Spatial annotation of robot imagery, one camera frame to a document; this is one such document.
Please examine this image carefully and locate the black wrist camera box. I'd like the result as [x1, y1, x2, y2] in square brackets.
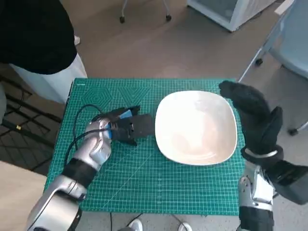
[264, 160, 308, 205]
[111, 114, 154, 147]

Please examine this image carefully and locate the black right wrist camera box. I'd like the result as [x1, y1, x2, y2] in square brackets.
[264, 160, 308, 205]

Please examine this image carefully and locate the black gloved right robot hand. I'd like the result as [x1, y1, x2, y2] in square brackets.
[218, 80, 284, 153]

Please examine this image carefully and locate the black metal floor frame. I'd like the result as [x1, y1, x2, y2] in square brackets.
[0, 74, 64, 151]

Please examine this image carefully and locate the light wooden table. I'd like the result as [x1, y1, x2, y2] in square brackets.
[0, 160, 49, 231]

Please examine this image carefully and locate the white paper sheet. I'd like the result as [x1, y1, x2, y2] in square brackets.
[274, 0, 295, 16]

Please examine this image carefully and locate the white cabinet with grey panels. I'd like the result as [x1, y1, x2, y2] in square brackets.
[186, 0, 282, 33]

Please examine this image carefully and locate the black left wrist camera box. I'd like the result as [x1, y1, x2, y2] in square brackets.
[111, 114, 154, 147]

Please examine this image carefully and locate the light blue mesh chair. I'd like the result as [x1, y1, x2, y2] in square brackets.
[238, 0, 308, 136]

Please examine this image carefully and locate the white square plate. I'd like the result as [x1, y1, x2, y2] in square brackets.
[154, 90, 238, 167]

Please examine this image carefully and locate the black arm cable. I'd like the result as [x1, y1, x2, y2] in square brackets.
[66, 104, 110, 161]

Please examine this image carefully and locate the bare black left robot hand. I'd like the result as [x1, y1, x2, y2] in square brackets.
[103, 105, 141, 126]

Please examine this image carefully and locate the green cutting mat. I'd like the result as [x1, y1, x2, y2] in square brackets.
[44, 77, 248, 215]

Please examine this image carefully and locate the person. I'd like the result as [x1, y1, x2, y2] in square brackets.
[0, 0, 88, 105]

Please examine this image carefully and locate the rolling chair base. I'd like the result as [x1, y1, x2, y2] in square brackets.
[118, 0, 173, 24]

